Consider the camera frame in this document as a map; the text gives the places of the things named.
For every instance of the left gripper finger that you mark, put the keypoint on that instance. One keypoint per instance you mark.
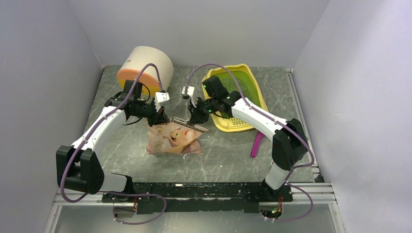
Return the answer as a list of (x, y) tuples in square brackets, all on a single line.
[(154, 120), (162, 118)]

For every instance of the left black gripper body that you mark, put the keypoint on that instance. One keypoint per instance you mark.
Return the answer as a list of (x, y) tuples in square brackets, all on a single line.
[(145, 110)]

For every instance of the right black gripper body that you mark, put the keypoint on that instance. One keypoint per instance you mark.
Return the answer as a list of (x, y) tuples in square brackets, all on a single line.
[(205, 108)]

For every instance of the torn bag top strip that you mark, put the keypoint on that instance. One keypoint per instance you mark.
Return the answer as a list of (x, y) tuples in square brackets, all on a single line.
[(186, 124)]

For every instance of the pink cat litter bag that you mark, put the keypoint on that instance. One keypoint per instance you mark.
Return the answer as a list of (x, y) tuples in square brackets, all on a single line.
[(173, 138)]

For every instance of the white orange cylindrical bin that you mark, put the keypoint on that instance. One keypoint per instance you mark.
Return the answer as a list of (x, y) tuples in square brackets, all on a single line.
[(136, 61)]

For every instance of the magenta plastic scoop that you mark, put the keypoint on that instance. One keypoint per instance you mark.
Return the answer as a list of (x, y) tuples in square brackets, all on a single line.
[(256, 144)]

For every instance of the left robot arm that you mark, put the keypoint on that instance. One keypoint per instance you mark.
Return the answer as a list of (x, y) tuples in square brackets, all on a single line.
[(78, 166)]

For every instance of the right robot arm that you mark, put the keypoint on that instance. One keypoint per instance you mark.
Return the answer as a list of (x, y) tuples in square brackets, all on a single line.
[(289, 143)]

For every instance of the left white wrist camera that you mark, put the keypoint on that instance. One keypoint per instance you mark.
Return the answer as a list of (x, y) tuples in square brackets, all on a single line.
[(161, 99)]

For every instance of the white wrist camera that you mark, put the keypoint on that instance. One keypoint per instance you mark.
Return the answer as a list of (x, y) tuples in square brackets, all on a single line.
[(161, 99), (189, 93)]

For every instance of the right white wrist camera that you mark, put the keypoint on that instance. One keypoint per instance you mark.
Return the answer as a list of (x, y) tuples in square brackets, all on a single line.
[(189, 93)]

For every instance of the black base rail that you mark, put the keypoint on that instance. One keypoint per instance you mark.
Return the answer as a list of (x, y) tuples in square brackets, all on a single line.
[(207, 197)]

